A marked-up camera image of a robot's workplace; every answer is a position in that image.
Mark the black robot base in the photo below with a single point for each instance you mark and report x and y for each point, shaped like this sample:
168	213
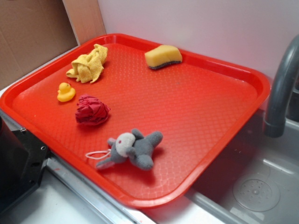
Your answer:
23	158

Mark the crumpled red cloth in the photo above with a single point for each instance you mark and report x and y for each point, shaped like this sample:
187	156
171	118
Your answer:
91	111

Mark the yellow cloth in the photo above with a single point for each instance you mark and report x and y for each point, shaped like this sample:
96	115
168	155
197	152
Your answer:
87	68

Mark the red plastic tray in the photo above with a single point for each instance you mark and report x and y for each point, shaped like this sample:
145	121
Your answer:
198	105

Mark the grey plush mouse toy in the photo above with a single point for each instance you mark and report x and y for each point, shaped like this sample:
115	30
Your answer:
132	146

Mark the yellow sponge with grey pad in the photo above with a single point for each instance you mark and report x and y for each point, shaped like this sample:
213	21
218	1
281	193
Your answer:
162	56

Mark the yellow rubber duck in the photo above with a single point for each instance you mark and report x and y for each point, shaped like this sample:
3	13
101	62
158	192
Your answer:
65	92

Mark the grey plastic sink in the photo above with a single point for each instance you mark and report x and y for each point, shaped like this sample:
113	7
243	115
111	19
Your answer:
255	179

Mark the grey faucet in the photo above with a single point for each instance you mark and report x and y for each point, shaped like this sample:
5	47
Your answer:
283	101

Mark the brown cardboard panel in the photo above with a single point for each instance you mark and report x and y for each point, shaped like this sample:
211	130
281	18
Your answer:
33	32

